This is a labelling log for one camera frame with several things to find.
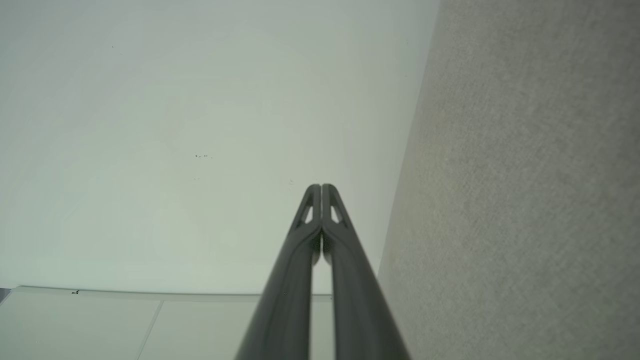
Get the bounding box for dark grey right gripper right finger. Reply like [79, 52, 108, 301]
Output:
[322, 183, 412, 360]

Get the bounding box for white baseboard strip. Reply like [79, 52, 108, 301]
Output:
[0, 285, 333, 304]

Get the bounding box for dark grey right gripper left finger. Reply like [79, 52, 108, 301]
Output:
[235, 183, 322, 360]

